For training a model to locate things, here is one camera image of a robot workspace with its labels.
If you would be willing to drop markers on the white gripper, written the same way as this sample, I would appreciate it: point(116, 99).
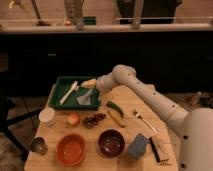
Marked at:
point(104, 83)

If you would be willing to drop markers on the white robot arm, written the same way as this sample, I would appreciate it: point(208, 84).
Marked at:
point(194, 128)

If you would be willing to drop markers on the purple bowl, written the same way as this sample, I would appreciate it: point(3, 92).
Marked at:
point(111, 143)

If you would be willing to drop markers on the orange bowl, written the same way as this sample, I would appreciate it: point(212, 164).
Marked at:
point(70, 150)

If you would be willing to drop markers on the green plastic tray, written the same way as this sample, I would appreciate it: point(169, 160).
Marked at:
point(62, 86)

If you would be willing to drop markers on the green cucumber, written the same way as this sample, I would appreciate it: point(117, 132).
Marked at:
point(115, 107)

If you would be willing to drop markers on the bunch of dark grapes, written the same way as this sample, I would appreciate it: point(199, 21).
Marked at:
point(89, 122)

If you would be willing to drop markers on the orange peach fruit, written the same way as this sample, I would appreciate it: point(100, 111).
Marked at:
point(73, 119)

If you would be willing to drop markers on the yellow banana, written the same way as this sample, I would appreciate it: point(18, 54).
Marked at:
point(117, 119)

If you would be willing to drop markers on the silver fork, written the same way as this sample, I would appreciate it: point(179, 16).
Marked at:
point(137, 115)

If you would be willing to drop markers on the white lidded cup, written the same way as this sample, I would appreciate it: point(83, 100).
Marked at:
point(47, 117)

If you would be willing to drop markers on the blue sponge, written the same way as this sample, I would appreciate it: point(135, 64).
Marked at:
point(137, 147)

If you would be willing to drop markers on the small metal cup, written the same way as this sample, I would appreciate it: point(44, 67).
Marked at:
point(38, 145)

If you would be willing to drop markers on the black office chair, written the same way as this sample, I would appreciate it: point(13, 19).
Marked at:
point(7, 83)

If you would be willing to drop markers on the dark scrub brush block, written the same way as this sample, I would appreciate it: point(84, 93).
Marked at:
point(159, 149)

